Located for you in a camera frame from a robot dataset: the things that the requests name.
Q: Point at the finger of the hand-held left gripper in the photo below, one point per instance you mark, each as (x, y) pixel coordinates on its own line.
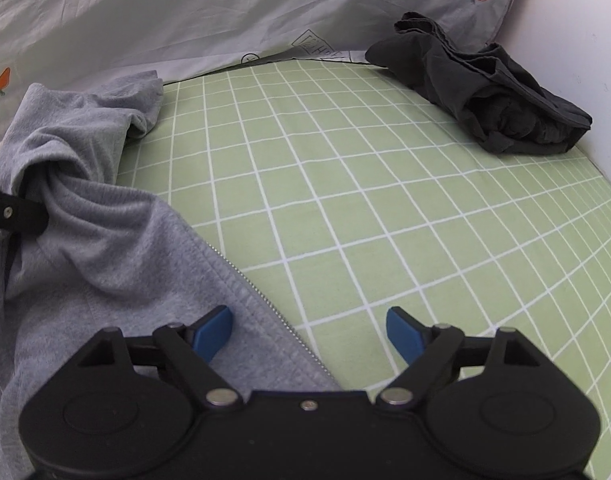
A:
(15, 215)

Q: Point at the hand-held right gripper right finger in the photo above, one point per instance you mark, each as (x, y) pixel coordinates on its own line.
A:
(403, 332)

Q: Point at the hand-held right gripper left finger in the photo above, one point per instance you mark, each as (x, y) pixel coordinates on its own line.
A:
(216, 332)

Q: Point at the grey zip hoodie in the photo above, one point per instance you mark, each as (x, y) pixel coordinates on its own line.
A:
(110, 240)

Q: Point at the green checked bed sheet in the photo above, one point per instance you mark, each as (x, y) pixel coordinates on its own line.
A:
(385, 185)

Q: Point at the black crumpled garment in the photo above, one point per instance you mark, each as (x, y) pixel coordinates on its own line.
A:
(485, 95)

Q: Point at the white carrot print bedsheet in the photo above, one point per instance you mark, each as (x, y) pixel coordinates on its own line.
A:
(185, 10)

